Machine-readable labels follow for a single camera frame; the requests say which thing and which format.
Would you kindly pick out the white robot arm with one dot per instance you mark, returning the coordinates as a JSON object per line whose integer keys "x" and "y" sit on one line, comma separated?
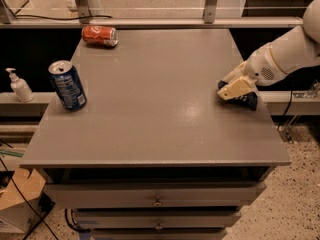
{"x": 274, "y": 61}

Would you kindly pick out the blue pepsi can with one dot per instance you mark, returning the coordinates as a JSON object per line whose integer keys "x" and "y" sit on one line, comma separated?
{"x": 67, "y": 84}

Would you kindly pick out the middle grey drawer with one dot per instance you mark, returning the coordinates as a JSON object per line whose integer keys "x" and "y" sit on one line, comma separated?
{"x": 157, "y": 219}

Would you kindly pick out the cardboard box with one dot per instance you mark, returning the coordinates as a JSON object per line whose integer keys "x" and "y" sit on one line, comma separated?
{"x": 19, "y": 201}

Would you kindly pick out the blue rxbar blueberry wrapper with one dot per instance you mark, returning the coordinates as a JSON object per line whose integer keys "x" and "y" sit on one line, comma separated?
{"x": 249, "y": 100}

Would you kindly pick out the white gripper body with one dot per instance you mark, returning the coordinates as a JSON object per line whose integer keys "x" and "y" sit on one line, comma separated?
{"x": 261, "y": 65}

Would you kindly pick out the bottom grey drawer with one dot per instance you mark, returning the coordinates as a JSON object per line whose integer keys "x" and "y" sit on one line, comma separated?
{"x": 165, "y": 234}

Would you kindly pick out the orange soda can lying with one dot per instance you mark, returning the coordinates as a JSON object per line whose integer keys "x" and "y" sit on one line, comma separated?
{"x": 100, "y": 35}

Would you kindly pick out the grey drawer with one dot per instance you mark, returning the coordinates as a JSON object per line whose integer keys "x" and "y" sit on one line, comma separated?
{"x": 165, "y": 234}
{"x": 157, "y": 195}
{"x": 157, "y": 219}

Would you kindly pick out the grey metal bracket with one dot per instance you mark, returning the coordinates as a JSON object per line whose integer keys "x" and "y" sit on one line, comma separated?
{"x": 83, "y": 11}
{"x": 209, "y": 11}

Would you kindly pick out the top grey drawer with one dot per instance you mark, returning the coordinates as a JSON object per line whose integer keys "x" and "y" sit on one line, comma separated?
{"x": 157, "y": 195}

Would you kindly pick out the grey drawer cabinet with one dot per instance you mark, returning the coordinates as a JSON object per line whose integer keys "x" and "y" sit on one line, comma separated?
{"x": 153, "y": 115}

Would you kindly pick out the grey metal bracket left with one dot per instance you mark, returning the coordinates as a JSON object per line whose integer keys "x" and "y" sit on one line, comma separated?
{"x": 83, "y": 11}

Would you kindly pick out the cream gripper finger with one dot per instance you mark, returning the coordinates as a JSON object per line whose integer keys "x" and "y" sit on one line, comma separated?
{"x": 236, "y": 87}
{"x": 235, "y": 74}

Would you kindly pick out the white pump bottle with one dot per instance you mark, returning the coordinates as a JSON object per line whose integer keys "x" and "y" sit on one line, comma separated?
{"x": 20, "y": 87}

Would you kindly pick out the grey metal bracket right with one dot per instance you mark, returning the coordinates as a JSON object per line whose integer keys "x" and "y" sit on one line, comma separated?
{"x": 209, "y": 11}

